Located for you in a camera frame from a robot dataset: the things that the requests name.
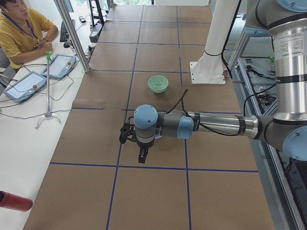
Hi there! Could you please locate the blue bowl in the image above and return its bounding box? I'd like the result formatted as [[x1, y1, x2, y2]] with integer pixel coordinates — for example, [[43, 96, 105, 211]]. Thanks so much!
[[154, 135, 163, 139]]

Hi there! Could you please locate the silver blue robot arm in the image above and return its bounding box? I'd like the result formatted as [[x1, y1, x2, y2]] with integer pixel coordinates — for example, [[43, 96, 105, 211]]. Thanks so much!
[[121, 0, 307, 163]]

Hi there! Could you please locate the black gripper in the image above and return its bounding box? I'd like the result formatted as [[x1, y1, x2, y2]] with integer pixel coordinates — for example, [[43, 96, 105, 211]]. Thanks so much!
[[136, 135, 155, 164]]

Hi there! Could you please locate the black keyboard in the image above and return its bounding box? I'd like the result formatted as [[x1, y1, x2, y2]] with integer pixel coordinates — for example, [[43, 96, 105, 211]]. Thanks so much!
[[59, 21, 69, 42]]

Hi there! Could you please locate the brown paper table cover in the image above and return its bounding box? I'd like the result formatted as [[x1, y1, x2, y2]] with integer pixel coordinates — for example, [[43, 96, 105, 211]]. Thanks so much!
[[24, 6, 274, 230]]

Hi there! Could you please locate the teach pendant tablet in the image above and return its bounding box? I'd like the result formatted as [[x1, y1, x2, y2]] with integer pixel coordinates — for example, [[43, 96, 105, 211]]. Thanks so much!
[[49, 54, 76, 79], [4, 71, 47, 103]]

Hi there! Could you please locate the green bowl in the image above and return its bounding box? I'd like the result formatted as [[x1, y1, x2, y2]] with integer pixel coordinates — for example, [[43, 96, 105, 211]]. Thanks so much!
[[148, 75, 169, 93]]

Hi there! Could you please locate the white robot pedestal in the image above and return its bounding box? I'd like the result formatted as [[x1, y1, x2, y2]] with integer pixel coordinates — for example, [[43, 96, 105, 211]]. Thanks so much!
[[190, 0, 241, 84]]

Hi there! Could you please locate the far teach pendant tablet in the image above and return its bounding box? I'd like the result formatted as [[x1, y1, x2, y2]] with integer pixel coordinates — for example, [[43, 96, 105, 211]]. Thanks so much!
[[49, 54, 76, 79]]

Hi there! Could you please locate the near teach pendant tablet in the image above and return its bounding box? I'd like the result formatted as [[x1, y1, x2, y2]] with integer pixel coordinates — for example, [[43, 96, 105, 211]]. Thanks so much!
[[4, 71, 47, 103]]

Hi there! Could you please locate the black computer mouse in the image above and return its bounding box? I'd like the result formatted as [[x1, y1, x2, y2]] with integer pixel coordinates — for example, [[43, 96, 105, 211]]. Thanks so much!
[[63, 42, 71, 48]]

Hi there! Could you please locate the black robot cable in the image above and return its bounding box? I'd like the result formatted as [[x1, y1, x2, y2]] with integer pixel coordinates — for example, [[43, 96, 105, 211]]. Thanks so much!
[[165, 89, 245, 137]]

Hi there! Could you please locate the red cylinder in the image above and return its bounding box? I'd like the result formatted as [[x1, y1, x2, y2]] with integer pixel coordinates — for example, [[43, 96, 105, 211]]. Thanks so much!
[[0, 191, 33, 212]]

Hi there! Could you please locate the aluminium frame post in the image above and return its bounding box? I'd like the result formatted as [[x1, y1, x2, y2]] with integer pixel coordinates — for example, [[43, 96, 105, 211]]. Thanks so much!
[[54, 0, 90, 73]]

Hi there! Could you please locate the person in yellow shirt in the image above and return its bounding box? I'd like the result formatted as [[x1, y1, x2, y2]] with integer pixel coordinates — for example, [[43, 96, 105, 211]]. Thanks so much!
[[0, 0, 59, 70]]

